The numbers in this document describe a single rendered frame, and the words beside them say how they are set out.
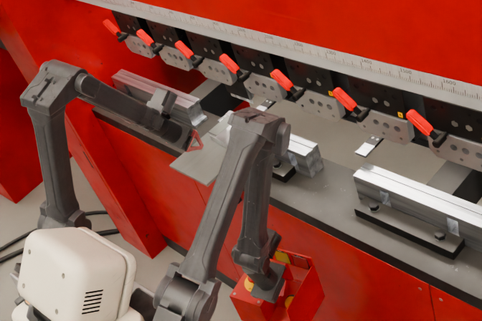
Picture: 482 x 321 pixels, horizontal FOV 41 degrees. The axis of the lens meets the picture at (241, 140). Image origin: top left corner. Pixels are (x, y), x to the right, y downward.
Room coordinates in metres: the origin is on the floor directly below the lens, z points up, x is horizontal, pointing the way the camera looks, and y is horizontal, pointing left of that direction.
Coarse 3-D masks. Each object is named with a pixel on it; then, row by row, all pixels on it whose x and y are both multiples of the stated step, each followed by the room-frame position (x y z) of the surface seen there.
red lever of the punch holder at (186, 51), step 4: (176, 44) 1.69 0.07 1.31; (180, 44) 1.69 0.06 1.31; (184, 44) 1.69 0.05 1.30; (180, 48) 1.68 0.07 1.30; (184, 48) 1.68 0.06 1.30; (188, 48) 1.68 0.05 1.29; (184, 52) 1.67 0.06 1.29; (188, 52) 1.67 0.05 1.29; (192, 52) 1.67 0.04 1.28; (188, 56) 1.66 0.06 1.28; (192, 56) 1.66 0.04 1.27; (192, 60) 1.66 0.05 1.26; (196, 60) 1.65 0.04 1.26; (200, 60) 1.65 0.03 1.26; (192, 64) 1.65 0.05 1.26; (196, 64) 1.63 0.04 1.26
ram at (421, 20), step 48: (96, 0) 2.11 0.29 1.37; (144, 0) 1.84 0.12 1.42; (192, 0) 1.62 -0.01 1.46; (240, 0) 1.45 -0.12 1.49; (288, 0) 1.30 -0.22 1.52; (336, 0) 1.18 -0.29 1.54; (384, 0) 1.07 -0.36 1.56; (432, 0) 0.98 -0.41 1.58; (480, 0) 0.90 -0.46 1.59; (336, 48) 1.21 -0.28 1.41; (384, 48) 1.09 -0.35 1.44; (432, 48) 0.99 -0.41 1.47; (480, 48) 0.91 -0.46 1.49; (432, 96) 1.01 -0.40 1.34
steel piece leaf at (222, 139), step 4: (228, 128) 1.63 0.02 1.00; (224, 132) 1.62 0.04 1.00; (228, 132) 1.62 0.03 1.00; (212, 136) 1.60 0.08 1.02; (216, 136) 1.62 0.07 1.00; (220, 136) 1.61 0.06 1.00; (224, 136) 1.60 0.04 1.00; (228, 136) 1.59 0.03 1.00; (212, 140) 1.60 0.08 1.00; (216, 140) 1.58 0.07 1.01; (220, 140) 1.56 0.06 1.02; (224, 140) 1.58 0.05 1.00; (228, 140) 1.57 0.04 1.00; (220, 144) 1.57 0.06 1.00; (224, 144) 1.55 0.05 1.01
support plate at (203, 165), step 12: (216, 132) 1.64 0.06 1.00; (204, 144) 1.60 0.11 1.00; (216, 144) 1.58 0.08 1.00; (180, 156) 1.59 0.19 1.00; (192, 156) 1.57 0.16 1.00; (204, 156) 1.54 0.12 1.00; (216, 156) 1.52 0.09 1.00; (180, 168) 1.53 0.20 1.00; (192, 168) 1.51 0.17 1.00; (204, 168) 1.49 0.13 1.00; (216, 168) 1.47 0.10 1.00; (204, 180) 1.44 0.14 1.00
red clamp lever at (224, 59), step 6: (222, 54) 1.53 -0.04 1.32; (222, 60) 1.52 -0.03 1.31; (228, 60) 1.51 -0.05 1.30; (228, 66) 1.50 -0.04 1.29; (234, 66) 1.50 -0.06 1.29; (234, 72) 1.49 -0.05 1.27; (240, 72) 1.49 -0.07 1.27; (246, 72) 1.48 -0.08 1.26; (240, 78) 1.47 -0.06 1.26; (246, 78) 1.47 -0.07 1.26
